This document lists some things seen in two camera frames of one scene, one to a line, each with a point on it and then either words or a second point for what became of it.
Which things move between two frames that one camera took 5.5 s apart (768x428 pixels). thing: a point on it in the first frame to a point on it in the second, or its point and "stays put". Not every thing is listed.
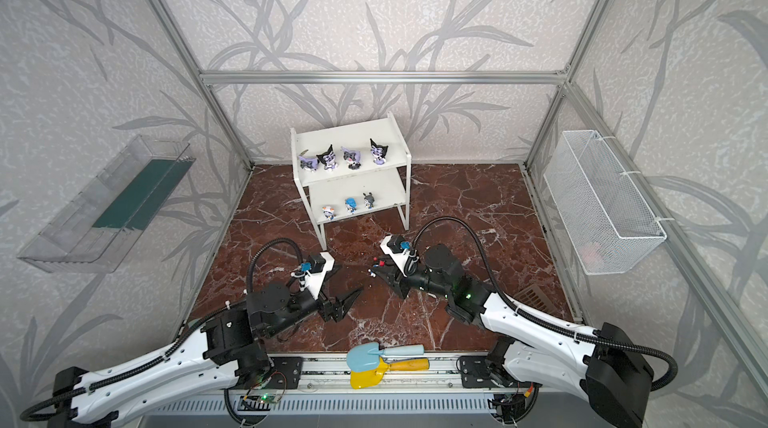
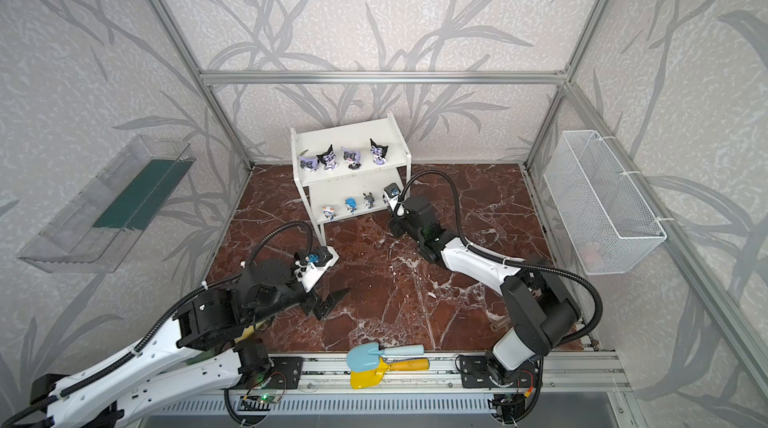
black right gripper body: [397, 283] to [398, 222]
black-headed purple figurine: [328, 159] stays put
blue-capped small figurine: [351, 205] stays put
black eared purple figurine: [310, 164] stays put
